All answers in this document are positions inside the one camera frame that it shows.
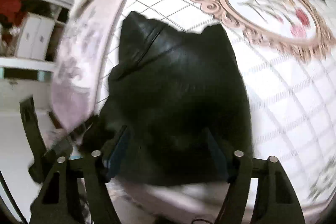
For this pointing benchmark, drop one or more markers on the black leather jacket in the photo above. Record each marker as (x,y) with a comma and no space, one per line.
(182,99)

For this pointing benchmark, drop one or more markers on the white storage boxes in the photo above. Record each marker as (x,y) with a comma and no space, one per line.
(34,37)

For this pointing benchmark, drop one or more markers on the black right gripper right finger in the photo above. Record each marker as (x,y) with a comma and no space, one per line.
(276,200)

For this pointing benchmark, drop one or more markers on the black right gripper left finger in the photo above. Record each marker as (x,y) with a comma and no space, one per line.
(73,184)

